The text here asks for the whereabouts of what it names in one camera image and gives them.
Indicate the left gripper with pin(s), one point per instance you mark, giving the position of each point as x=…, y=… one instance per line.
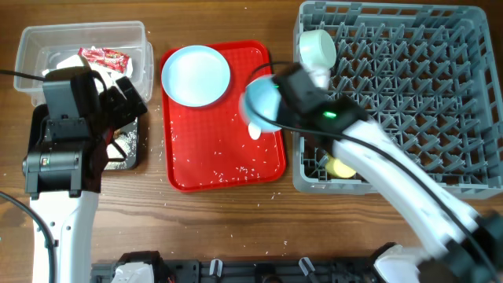
x=125, y=113

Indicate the white rice pile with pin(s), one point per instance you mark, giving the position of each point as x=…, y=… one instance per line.
x=123, y=153

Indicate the small light blue bowl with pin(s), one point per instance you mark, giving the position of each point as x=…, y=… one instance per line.
x=263, y=96

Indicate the white napkin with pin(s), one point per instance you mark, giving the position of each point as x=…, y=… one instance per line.
x=107, y=74

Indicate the red snack wrapper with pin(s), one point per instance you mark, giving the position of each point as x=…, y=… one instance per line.
x=111, y=59

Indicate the mint green bowl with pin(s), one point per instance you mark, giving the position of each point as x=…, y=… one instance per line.
x=317, y=51

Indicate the white plastic spoon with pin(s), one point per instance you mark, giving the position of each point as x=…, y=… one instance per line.
x=254, y=131

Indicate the large light blue plate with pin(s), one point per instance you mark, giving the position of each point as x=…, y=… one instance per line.
x=195, y=76

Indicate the yellow plastic cup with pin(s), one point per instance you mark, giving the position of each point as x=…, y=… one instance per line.
x=335, y=167

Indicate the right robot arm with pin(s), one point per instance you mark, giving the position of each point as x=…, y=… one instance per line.
x=458, y=244

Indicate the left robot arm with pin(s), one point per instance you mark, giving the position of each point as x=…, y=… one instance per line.
x=67, y=154

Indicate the grey dishwasher rack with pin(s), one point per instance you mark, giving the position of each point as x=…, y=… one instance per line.
x=427, y=74

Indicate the black plastic tray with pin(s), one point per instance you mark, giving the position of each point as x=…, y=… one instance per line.
x=38, y=134

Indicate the red serving tray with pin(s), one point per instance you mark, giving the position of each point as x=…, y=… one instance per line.
x=209, y=147

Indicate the clear plastic bin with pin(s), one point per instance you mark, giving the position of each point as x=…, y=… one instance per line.
x=44, y=47

